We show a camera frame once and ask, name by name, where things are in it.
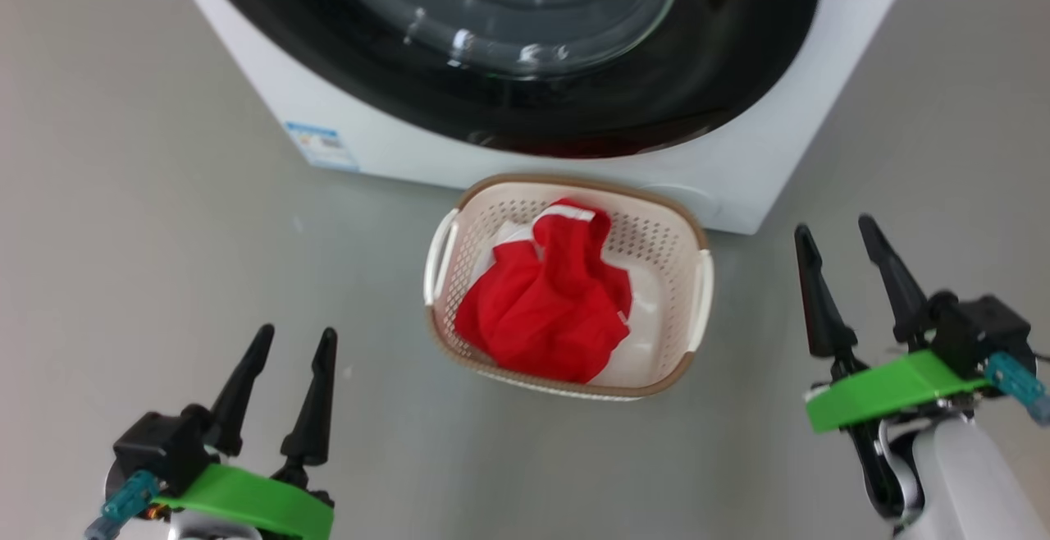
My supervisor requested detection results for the cream perforated laundry basket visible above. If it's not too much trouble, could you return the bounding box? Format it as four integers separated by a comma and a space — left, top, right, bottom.
422, 173, 714, 402

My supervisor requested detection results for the red garment with white trim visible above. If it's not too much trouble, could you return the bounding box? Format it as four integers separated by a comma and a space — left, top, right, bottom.
454, 198, 634, 385

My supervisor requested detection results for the white washing machine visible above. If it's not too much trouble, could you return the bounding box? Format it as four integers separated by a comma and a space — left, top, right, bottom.
160, 0, 925, 236

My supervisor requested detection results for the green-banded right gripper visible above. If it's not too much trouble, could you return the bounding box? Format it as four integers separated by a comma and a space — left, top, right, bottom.
793, 214, 993, 524

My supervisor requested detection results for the blue energy label sticker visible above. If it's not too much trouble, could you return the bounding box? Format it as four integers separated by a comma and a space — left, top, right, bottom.
284, 121, 361, 173

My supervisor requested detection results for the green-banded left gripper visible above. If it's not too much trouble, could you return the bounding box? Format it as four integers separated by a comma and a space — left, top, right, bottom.
154, 324, 339, 540

